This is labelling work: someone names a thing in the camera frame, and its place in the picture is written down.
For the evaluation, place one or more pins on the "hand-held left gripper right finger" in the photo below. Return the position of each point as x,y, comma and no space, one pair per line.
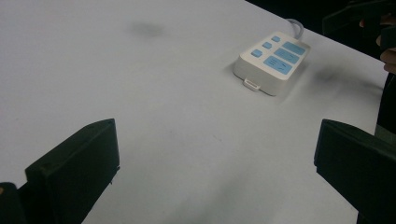
358,161

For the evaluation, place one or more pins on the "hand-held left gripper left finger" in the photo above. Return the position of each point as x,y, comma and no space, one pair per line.
74,168

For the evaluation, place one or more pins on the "white power strip blue sockets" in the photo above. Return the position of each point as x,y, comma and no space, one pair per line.
272,63

